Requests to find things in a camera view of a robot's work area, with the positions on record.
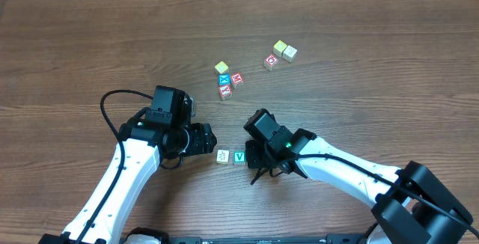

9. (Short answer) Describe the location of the green V wooden block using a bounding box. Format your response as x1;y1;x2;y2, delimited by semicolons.
234;151;246;165

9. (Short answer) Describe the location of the sun picture wooden block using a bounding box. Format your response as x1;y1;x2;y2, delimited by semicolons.
216;150;230;165

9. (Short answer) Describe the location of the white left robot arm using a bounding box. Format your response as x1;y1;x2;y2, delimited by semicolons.
40;118;217;243

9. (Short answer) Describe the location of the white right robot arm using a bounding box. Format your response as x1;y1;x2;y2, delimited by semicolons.
246;126;478;243

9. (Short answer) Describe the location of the red Y wooden block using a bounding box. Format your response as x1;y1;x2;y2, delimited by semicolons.
219;85;233;100

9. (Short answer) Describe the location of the blue X wooden block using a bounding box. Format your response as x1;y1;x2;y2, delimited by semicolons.
218;73;231;86

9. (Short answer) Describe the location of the red M wooden block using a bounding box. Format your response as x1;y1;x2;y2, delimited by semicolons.
231;72;244;89

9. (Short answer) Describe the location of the yellow top wooden block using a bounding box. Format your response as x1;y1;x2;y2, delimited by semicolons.
214;61;229;75

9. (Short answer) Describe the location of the yellow wooden block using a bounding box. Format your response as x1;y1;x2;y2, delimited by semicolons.
272;40;287;58
214;61;229;75

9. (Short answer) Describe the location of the red O wooden block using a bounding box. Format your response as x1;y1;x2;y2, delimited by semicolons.
264;54;279;71

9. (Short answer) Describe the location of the plain white wooden block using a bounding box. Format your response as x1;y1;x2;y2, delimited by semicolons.
282;45;297;63

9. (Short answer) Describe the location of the yellow far wooden block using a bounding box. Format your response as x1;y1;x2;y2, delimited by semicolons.
272;40;287;58

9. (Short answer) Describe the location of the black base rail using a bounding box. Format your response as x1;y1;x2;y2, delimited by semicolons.
120;227;366;244

